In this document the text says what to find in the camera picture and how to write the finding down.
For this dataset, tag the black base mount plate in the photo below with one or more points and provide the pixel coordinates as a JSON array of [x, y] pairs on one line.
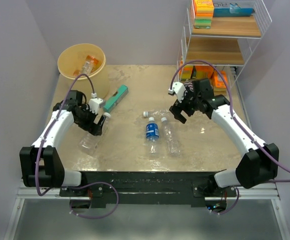
[[146, 188]]

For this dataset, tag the teal rectangular box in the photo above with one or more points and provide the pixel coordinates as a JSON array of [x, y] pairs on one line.
[[116, 98]]

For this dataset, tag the blue label clear bottle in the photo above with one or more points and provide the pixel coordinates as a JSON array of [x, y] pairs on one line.
[[152, 138]]

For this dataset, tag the orange box right bottom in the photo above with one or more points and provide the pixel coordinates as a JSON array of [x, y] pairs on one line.
[[217, 81]]

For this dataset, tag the white wire shelf rack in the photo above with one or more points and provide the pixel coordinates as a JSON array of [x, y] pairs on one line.
[[229, 43]]

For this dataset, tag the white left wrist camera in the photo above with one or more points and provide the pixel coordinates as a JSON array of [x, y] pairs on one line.
[[95, 103]]

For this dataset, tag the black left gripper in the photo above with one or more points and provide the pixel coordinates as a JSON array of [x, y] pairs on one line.
[[93, 128]]

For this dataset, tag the crushed clear bottle white cap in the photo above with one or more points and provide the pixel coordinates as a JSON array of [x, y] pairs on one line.
[[157, 113]]

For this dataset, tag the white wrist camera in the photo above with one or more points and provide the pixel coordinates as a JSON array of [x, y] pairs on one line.
[[177, 89], [95, 103]]

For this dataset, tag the slim clear bottle white cap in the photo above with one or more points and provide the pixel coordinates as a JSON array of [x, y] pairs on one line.
[[173, 147]]

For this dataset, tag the yellow plastic bin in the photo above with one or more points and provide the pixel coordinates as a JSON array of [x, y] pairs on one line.
[[73, 58]]

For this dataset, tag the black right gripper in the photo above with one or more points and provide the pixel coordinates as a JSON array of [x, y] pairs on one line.
[[176, 111]]

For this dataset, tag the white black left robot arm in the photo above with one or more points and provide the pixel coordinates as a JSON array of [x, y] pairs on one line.
[[40, 163]]

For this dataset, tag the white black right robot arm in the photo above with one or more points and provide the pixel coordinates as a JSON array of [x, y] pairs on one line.
[[255, 167]]

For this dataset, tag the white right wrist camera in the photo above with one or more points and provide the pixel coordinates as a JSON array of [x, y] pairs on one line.
[[177, 89]]

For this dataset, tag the stacked colourful sponges top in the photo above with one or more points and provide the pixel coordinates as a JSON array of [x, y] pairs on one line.
[[203, 11]]

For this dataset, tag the sponge pack bottom shelf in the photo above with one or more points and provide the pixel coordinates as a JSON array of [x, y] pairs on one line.
[[186, 72]]

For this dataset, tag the purple wavy pattern pouch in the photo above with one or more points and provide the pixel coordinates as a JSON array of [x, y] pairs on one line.
[[188, 85]]

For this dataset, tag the orange box bottom shelf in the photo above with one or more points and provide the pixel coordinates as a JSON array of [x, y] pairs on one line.
[[204, 71]]

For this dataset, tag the orange label clear bottle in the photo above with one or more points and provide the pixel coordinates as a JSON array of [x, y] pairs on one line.
[[88, 67]]

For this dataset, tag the large clear square bottle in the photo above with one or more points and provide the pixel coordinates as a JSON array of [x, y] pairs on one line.
[[89, 143]]

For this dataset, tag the blue box on shelf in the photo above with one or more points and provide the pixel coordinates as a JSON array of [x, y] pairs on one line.
[[232, 9]]

